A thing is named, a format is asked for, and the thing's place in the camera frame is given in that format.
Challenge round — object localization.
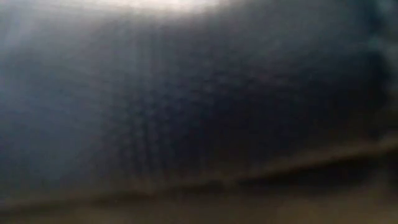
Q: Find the dark blue knitted fabric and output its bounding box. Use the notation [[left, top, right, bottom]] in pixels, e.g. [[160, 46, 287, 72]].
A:
[[0, 0, 398, 209]]

